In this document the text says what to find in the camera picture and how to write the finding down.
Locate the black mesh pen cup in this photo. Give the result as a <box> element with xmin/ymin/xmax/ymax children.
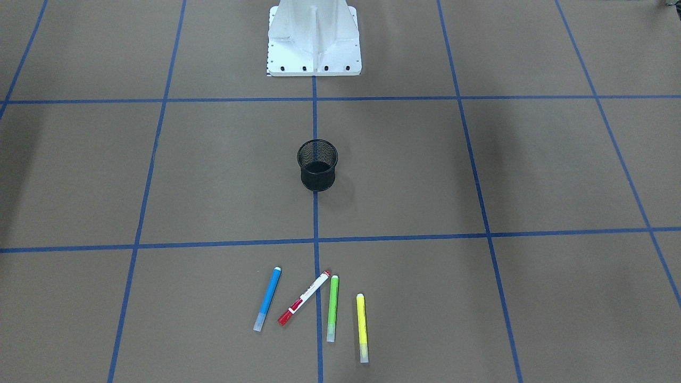
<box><xmin>297</xmin><ymin>139</ymin><xmax>338</xmax><ymax>192</ymax></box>

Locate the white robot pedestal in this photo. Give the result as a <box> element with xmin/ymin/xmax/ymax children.
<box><xmin>266</xmin><ymin>1</ymin><xmax>362</xmax><ymax>77</ymax></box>

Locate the blue marker pen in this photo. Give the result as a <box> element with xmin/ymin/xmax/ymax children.
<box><xmin>253</xmin><ymin>267</ymin><xmax>282</xmax><ymax>332</ymax></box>

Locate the red marker pen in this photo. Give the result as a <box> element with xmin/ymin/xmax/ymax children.
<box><xmin>277</xmin><ymin>270</ymin><xmax>331</xmax><ymax>326</ymax></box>

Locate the green marker pen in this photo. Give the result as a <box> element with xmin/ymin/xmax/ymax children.
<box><xmin>326</xmin><ymin>274</ymin><xmax>339</xmax><ymax>343</ymax></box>

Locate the yellow marker pen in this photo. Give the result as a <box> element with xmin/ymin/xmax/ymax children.
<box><xmin>356</xmin><ymin>293</ymin><xmax>369</xmax><ymax>364</ymax></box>

